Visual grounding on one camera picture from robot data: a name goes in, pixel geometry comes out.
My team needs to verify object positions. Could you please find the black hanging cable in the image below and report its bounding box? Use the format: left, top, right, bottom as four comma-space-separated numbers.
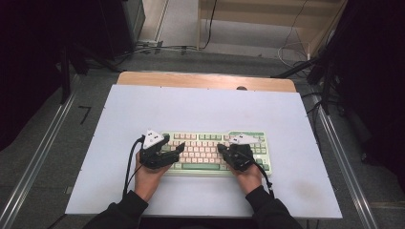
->
202, 0, 219, 51

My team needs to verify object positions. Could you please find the green and pink keyboard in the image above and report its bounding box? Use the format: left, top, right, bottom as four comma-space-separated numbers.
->
156, 130, 273, 177

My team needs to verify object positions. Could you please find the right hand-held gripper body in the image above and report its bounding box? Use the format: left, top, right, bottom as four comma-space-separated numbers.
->
229, 133, 261, 172

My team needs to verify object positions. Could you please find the white coiled cable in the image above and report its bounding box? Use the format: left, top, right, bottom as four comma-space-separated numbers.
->
277, 41, 311, 70

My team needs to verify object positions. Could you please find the right hand-held gripper black cable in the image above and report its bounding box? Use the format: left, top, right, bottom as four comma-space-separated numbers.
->
253, 161, 275, 198

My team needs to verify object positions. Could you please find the dark curtain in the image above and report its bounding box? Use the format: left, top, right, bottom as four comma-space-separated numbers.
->
329, 0, 405, 189
0, 0, 108, 152

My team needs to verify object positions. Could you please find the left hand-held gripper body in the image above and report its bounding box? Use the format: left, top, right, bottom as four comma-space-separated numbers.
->
139, 129, 173, 170

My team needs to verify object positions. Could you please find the metal floor rail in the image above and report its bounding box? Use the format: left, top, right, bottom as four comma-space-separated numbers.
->
309, 94, 380, 229
0, 92, 78, 229

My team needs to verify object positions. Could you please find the white table board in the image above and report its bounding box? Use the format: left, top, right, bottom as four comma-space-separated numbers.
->
65, 84, 343, 219

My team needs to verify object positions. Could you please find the black cabinet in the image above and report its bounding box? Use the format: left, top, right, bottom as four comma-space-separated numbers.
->
98, 0, 146, 61

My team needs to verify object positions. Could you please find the wooden table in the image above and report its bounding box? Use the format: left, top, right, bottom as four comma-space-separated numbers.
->
117, 71, 297, 94

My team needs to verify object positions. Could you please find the person's right hand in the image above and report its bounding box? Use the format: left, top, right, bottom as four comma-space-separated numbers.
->
228, 165, 263, 196

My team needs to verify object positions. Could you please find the person's left hand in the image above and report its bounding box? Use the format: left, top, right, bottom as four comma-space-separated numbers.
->
133, 152, 173, 203

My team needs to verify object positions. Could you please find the light wooden shelf unit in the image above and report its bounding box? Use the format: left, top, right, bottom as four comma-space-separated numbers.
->
196, 0, 348, 59

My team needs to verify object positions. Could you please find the power strip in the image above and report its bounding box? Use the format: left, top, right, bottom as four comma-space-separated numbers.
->
138, 39, 164, 49

